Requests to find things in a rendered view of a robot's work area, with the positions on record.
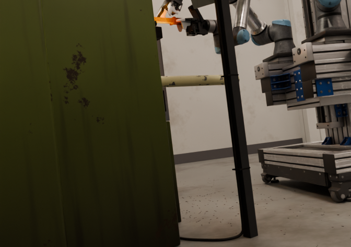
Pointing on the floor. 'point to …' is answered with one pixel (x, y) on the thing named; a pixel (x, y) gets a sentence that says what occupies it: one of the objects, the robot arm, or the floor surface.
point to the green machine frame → (109, 115)
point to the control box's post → (236, 112)
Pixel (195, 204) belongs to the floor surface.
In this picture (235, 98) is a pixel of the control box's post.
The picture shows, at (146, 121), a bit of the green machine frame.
